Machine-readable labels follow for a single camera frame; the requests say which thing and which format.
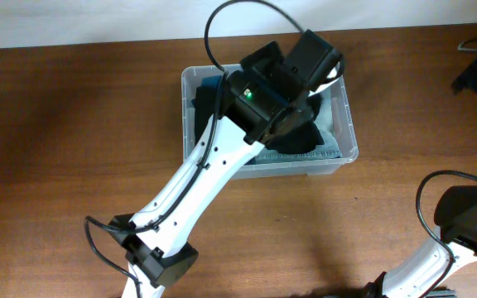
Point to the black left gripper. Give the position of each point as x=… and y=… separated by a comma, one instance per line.
x=310, y=115

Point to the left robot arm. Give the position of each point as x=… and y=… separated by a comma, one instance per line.
x=255, y=105

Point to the light blue jeans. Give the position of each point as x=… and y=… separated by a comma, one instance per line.
x=329, y=150

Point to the black garment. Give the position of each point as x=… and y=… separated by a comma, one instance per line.
x=203, y=104

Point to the teal blue garment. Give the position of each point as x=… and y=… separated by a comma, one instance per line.
x=212, y=82

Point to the clear plastic storage bin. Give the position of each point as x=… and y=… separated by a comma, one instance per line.
x=343, y=125

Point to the dark navy garment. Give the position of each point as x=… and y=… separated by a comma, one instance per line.
x=303, y=139

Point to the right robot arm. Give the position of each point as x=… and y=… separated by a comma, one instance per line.
x=451, y=245

